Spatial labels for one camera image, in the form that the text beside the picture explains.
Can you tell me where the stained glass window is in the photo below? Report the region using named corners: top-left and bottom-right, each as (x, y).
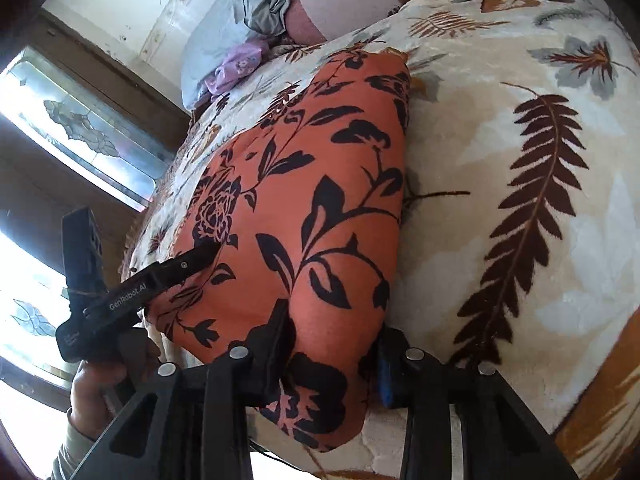
top-left (1, 47), bottom-right (174, 212)

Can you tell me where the cream leaf-print fleece blanket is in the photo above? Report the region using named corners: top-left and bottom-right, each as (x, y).
top-left (122, 0), bottom-right (639, 479)

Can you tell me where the lilac floral cloth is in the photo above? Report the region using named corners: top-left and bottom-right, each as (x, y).
top-left (204, 40), bottom-right (269, 96)

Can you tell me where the orange black floral blouse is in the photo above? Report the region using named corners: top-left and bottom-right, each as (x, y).
top-left (146, 50), bottom-right (410, 452)

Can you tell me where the grey-blue pillow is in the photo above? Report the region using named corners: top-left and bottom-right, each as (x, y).
top-left (180, 0), bottom-right (291, 110)

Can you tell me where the person's left hand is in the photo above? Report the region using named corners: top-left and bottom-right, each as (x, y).
top-left (67, 326), bottom-right (162, 441)

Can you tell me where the person's left forearm sleeve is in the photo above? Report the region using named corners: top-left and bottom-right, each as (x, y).
top-left (48, 408), bottom-right (94, 480)

